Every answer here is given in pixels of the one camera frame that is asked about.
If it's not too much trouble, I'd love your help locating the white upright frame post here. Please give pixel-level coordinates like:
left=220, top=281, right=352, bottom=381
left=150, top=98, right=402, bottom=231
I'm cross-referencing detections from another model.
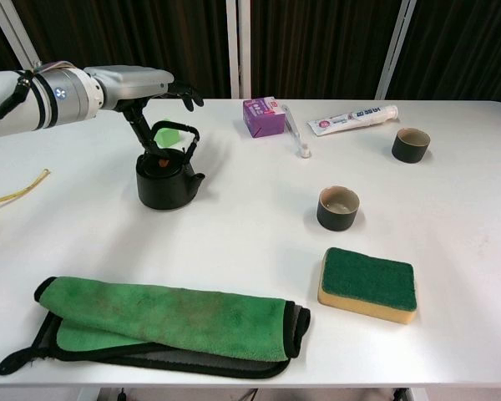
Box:
left=225, top=0, right=251, bottom=100

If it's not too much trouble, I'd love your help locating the green yellow scouring sponge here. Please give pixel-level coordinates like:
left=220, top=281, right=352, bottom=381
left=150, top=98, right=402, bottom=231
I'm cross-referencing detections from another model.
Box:
left=316, top=246, right=418, bottom=325

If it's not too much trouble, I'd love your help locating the purple carton box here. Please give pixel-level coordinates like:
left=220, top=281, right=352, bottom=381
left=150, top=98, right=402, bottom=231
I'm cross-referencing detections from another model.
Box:
left=242, top=96, right=287, bottom=139

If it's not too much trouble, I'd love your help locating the white toothpaste tube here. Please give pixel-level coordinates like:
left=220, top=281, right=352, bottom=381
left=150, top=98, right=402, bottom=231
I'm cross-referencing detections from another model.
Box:
left=306, top=104, right=400, bottom=138

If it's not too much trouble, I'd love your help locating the black cast iron teapot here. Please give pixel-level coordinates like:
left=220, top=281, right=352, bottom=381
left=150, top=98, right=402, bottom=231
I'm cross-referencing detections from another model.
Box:
left=135, top=119, right=206, bottom=211

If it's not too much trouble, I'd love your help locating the white slanted frame post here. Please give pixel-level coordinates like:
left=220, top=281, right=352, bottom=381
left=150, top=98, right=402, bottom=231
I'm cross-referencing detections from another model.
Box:
left=375, top=0, right=418, bottom=100
left=0, top=0, right=42, bottom=72

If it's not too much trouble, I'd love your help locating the black pleated curtain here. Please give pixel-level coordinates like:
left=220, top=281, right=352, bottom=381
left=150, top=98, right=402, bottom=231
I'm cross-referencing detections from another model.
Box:
left=0, top=0, right=501, bottom=101

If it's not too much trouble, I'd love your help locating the dark green ceramic cup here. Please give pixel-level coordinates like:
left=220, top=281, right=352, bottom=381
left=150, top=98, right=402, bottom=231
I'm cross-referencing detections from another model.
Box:
left=391, top=127, right=431, bottom=164
left=316, top=185, right=361, bottom=233

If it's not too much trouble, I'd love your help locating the white clear toothbrush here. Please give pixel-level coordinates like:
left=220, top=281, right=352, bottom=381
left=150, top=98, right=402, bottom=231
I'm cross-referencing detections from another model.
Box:
left=280, top=104, right=313, bottom=159

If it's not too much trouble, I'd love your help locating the green microfibre cloth black trim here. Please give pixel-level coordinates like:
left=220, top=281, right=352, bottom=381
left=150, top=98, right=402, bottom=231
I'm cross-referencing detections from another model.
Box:
left=0, top=275, right=312, bottom=379

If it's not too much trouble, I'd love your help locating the green cube block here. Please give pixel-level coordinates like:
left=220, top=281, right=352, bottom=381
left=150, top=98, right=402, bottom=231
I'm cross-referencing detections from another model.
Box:
left=153, top=126, right=180, bottom=148

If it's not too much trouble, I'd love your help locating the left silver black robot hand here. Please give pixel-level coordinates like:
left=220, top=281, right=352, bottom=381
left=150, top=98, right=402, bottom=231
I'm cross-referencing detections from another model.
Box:
left=83, top=65, right=205, bottom=162

